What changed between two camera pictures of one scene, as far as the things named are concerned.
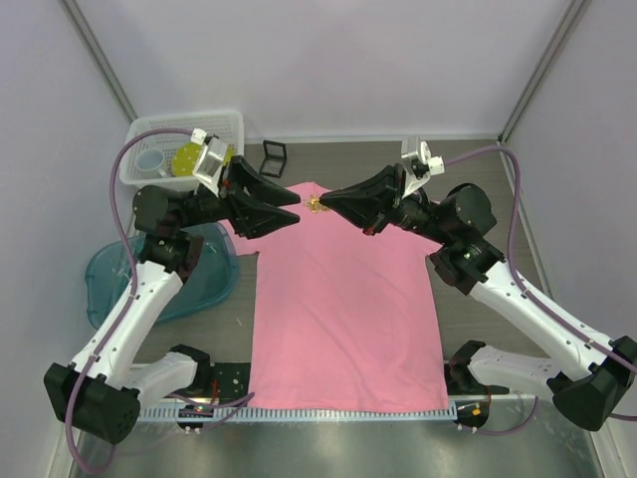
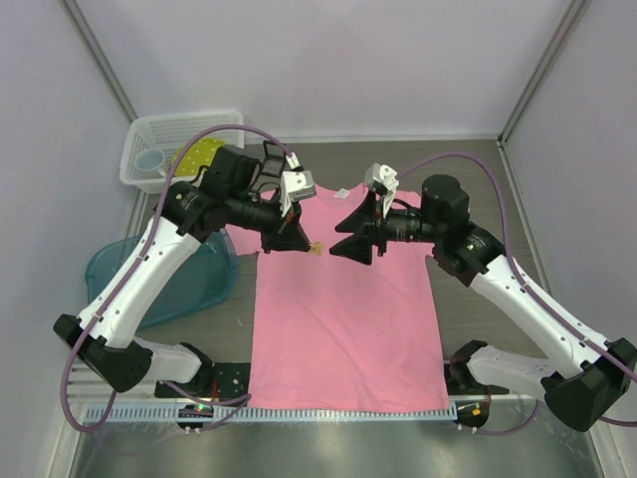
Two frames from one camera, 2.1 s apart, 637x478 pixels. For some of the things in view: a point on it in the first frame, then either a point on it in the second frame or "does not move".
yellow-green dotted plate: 184,160 does not move
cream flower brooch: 315,205 → 316,248
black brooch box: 276,156 does not move
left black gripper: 250,217 → 291,236
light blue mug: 147,163 does not move
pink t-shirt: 344,319 does not move
